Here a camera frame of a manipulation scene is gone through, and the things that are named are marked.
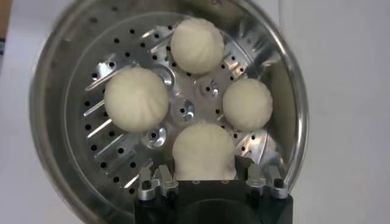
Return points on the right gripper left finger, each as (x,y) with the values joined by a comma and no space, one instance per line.
(155,185)

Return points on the white steamed baozi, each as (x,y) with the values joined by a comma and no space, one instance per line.
(204,152)
(247,103)
(197,45)
(136,99)

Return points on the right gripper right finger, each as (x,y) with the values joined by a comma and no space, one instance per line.
(265,182)

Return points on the stainless steel steamer basket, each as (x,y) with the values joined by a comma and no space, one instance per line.
(182,111)

